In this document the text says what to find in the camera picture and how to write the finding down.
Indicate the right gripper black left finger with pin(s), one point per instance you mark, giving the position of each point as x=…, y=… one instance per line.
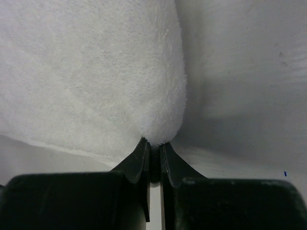
x=136, y=168

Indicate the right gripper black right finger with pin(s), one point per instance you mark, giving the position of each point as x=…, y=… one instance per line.
x=173, y=170

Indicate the white towel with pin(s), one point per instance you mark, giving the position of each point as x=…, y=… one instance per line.
x=91, y=77

